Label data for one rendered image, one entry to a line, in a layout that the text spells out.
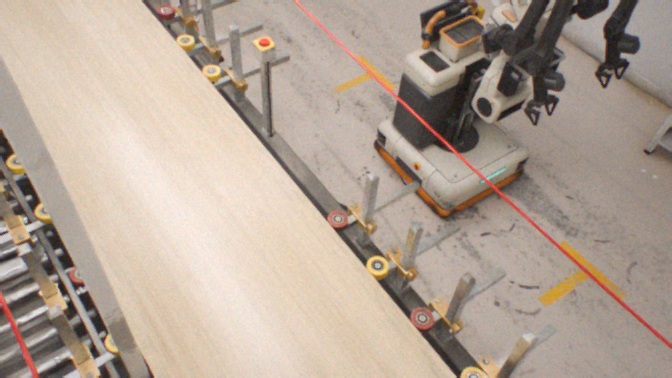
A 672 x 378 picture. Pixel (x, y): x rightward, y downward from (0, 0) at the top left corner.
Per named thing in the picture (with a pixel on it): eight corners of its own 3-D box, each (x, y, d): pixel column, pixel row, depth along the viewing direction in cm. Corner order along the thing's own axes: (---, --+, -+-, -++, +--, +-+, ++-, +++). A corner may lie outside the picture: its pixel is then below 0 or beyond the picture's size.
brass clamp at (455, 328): (438, 300, 230) (441, 294, 226) (464, 329, 224) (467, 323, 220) (425, 309, 228) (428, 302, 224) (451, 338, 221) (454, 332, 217)
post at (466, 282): (441, 335, 238) (469, 269, 200) (448, 343, 236) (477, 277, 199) (434, 340, 236) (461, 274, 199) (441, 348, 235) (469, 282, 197)
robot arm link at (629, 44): (618, 18, 273) (604, 26, 269) (645, 21, 264) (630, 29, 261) (616, 46, 279) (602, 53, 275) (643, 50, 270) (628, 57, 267)
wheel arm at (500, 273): (498, 272, 239) (501, 266, 236) (504, 278, 238) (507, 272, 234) (410, 330, 222) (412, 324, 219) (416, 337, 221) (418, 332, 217)
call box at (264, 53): (267, 50, 261) (267, 35, 255) (276, 60, 258) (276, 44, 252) (253, 56, 259) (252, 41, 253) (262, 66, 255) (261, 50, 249)
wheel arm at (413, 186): (414, 185, 263) (415, 178, 260) (419, 190, 261) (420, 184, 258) (330, 231, 246) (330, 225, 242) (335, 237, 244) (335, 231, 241)
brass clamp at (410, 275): (395, 252, 242) (397, 245, 238) (418, 277, 236) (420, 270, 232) (383, 259, 240) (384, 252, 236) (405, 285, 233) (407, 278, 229)
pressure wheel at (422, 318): (422, 347, 220) (427, 332, 211) (402, 334, 222) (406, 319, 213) (432, 330, 224) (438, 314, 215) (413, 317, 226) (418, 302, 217)
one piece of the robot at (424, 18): (416, 59, 326) (411, 16, 315) (467, 36, 340) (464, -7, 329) (430, 63, 318) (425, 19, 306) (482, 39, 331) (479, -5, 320)
